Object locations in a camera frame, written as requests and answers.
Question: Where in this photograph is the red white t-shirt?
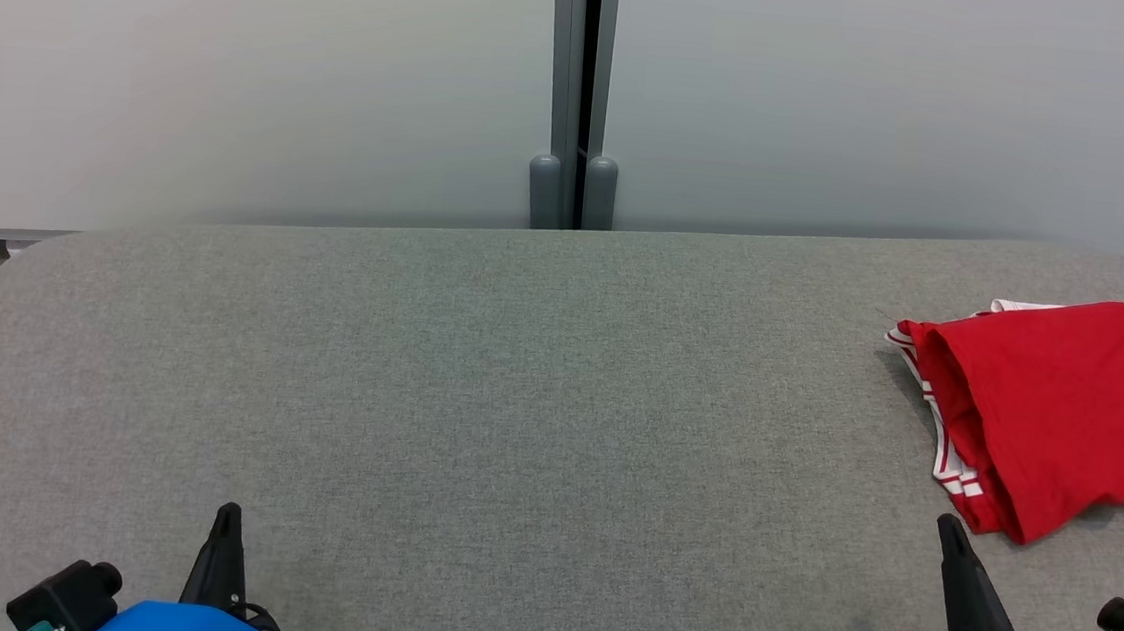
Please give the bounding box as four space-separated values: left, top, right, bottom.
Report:
869 282 1124 553

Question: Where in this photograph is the grey cylindrical post cap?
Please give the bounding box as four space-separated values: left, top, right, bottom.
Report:
580 155 621 233
525 153 563 232

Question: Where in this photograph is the grey metal frame post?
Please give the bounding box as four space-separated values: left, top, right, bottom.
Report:
535 0 589 230
589 0 621 162

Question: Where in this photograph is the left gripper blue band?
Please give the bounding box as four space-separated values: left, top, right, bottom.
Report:
90 493 303 631

